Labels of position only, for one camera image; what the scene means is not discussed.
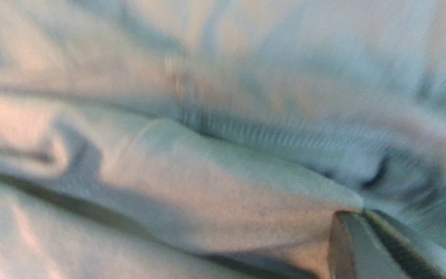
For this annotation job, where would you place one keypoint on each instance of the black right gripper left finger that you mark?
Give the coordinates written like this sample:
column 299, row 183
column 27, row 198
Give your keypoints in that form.
column 355, row 252

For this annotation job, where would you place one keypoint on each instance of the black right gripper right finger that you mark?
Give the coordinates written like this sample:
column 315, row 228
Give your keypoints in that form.
column 418, row 257

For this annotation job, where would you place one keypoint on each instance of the dark gray long-sleeved shirt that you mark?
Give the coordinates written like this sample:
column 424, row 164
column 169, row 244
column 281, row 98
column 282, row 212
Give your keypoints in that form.
column 214, row 139

